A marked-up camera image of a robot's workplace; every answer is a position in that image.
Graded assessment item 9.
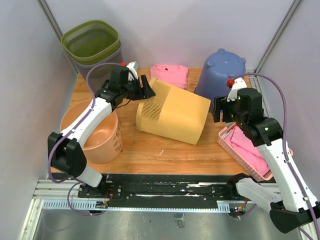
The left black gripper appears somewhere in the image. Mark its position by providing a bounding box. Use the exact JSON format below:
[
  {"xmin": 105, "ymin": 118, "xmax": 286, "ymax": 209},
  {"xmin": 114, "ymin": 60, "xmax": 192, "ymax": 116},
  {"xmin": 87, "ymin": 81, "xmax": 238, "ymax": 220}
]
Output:
[{"xmin": 121, "ymin": 74, "xmax": 156, "ymax": 101}]

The yellow slatted waste bin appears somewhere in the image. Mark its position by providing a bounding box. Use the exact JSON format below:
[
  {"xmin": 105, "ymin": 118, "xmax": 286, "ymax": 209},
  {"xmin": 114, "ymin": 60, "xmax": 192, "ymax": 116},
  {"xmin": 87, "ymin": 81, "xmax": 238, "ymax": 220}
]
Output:
[{"xmin": 136, "ymin": 78, "xmax": 211, "ymax": 145}]

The large blue plastic bucket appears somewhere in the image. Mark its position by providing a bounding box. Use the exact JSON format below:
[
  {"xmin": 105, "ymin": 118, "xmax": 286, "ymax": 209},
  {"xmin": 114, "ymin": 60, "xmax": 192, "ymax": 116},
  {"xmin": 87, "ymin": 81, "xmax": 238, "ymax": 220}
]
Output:
[{"xmin": 194, "ymin": 48, "xmax": 246, "ymax": 112}]

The peach cartoon plastic bucket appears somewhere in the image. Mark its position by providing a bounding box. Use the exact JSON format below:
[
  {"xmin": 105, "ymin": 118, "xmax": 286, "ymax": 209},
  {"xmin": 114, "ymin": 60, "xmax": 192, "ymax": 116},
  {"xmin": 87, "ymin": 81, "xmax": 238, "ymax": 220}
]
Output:
[{"xmin": 60, "ymin": 99, "xmax": 123, "ymax": 164}]

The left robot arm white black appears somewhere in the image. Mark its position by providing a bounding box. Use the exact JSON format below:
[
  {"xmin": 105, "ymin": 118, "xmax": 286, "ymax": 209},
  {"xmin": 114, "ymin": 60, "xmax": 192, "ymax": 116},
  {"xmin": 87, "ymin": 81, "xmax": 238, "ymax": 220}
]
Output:
[{"xmin": 47, "ymin": 65, "xmax": 156, "ymax": 198}]

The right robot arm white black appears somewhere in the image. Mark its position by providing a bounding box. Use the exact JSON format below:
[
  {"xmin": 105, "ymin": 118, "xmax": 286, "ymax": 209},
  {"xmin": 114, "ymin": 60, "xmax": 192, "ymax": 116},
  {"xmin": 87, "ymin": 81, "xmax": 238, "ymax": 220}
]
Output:
[{"xmin": 212, "ymin": 87, "xmax": 320, "ymax": 234}]

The folded pink shirt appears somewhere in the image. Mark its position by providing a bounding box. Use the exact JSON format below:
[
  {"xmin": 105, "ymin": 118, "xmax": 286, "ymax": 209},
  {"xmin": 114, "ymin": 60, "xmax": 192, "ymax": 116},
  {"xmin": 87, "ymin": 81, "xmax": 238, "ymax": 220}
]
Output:
[{"xmin": 150, "ymin": 64, "xmax": 189, "ymax": 90}]

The pink perforated basket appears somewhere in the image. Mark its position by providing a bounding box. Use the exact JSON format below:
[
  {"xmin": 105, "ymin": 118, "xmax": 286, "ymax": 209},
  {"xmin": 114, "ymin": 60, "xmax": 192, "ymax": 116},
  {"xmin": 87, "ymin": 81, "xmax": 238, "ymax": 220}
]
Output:
[{"xmin": 217, "ymin": 122, "xmax": 293, "ymax": 183}]

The pink towel in basket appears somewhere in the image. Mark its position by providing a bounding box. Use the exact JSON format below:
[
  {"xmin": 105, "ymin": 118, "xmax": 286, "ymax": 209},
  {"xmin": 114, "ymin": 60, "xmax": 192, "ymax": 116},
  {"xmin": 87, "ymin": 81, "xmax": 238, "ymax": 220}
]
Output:
[{"xmin": 225, "ymin": 126, "xmax": 270, "ymax": 176}]

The green mesh waste bin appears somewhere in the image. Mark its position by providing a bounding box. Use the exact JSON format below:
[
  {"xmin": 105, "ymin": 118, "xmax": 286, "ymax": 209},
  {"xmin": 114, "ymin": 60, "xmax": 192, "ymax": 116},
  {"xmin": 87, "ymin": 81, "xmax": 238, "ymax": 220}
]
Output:
[{"xmin": 60, "ymin": 20, "xmax": 121, "ymax": 65}]

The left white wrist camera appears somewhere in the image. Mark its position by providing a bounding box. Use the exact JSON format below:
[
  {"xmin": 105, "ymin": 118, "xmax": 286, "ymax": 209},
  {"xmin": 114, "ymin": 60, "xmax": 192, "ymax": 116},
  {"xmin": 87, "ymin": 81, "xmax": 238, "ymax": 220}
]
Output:
[{"xmin": 126, "ymin": 61, "xmax": 139, "ymax": 81}]

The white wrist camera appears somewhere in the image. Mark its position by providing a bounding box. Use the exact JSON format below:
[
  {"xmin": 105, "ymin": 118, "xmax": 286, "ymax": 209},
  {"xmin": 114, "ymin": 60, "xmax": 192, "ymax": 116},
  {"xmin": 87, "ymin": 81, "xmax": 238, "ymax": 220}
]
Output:
[
  {"xmin": 126, "ymin": 61, "xmax": 139, "ymax": 81},
  {"xmin": 226, "ymin": 77, "xmax": 247, "ymax": 102}
]

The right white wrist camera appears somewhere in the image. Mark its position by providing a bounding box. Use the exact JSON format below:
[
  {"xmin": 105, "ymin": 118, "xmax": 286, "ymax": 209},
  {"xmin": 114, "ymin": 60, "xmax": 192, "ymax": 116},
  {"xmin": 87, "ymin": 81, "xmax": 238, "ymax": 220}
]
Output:
[{"xmin": 226, "ymin": 77, "xmax": 247, "ymax": 102}]

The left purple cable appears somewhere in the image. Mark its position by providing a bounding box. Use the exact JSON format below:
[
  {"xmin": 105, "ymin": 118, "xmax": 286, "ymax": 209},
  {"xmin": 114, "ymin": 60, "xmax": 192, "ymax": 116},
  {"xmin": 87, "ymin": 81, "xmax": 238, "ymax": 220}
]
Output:
[{"xmin": 47, "ymin": 61, "xmax": 126, "ymax": 216}]

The purple cable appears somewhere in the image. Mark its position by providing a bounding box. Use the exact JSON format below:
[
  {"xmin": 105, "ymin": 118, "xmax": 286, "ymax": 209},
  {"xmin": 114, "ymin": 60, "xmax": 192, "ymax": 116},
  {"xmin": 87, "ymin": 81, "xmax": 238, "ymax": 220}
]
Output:
[
  {"xmin": 226, "ymin": 72, "xmax": 320, "ymax": 240},
  {"xmin": 47, "ymin": 61, "xmax": 126, "ymax": 216}
]

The white slotted cable duct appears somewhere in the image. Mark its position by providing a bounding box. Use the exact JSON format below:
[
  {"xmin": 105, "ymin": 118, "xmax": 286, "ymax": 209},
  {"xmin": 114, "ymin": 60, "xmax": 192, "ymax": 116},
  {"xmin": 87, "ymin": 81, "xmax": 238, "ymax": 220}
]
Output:
[{"xmin": 42, "ymin": 199, "xmax": 231, "ymax": 214}]

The left aluminium frame post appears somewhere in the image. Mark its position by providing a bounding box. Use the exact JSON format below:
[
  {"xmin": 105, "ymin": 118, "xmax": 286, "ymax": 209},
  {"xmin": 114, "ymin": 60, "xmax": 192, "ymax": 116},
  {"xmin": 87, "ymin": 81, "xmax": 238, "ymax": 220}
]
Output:
[{"xmin": 36, "ymin": 0, "xmax": 79, "ymax": 75}]

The aluminium frame post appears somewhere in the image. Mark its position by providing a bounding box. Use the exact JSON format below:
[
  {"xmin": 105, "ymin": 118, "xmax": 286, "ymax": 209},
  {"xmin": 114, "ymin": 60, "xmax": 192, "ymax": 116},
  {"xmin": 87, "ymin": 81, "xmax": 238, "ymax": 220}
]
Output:
[
  {"xmin": 36, "ymin": 0, "xmax": 79, "ymax": 75},
  {"xmin": 253, "ymin": 0, "xmax": 304, "ymax": 73}
]

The right aluminium frame post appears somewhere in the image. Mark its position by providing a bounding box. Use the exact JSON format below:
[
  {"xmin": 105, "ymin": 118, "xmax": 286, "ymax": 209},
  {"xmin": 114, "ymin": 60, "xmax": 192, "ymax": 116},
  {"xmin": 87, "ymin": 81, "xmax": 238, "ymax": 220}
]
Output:
[{"xmin": 253, "ymin": 0, "xmax": 304, "ymax": 73}]

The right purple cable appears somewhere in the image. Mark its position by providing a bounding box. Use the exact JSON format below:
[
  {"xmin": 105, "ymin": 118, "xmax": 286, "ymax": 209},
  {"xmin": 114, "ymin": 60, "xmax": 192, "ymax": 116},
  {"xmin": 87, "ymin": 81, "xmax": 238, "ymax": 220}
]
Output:
[{"xmin": 226, "ymin": 72, "xmax": 320, "ymax": 240}]

